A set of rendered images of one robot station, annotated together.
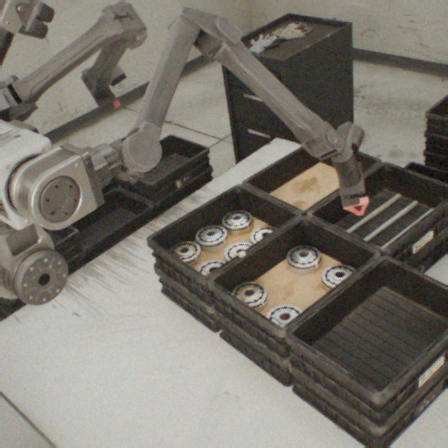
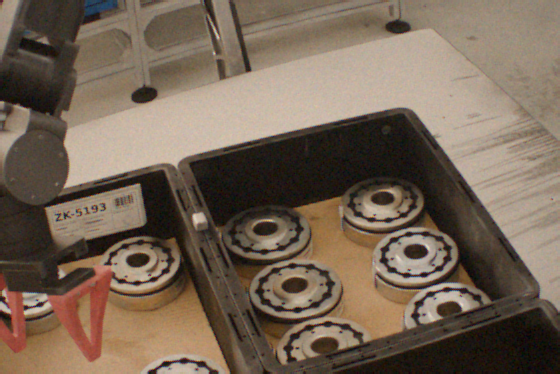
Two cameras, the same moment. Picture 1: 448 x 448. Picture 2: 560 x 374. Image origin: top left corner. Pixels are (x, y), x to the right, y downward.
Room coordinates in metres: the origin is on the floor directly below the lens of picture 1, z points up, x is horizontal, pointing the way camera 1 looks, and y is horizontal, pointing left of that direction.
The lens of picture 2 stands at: (1.86, -0.96, 1.70)
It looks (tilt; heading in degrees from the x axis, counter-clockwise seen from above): 35 degrees down; 112
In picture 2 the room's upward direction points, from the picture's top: 6 degrees counter-clockwise
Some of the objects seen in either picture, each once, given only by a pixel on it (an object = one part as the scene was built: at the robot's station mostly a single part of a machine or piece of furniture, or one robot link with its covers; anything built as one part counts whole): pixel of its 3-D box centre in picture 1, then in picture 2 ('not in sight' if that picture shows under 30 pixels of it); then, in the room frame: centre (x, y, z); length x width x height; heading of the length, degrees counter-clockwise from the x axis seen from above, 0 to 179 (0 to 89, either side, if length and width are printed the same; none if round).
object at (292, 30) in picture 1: (292, 29); not in sight; (3.36, -0.55, 0.88); 0.29 x 0.22 x 0.03; 131
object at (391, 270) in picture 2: (211, 235); (416, 256); (1.60, 0.05, 0.86); 0.10 x 0.10 x 0.01
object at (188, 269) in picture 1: (224, 229); (351, 232); (1.54, 0.01, 0.92); 0.40 x 0.30 x 0.02; 126
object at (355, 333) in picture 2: (266, 236); (325, 349); (1.55, -0.12, 0.86); 0.10 x 0.10 x 0.01
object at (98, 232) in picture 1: (110, 245); not in sight; (2.40, 0.56, 0.31); 0.40 x 0.30 x 0.34; 131
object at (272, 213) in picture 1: (226, 242); (353, 268); (1.54, 0.01, 0.87); 0.40 x 0.30 x 0.11; 126
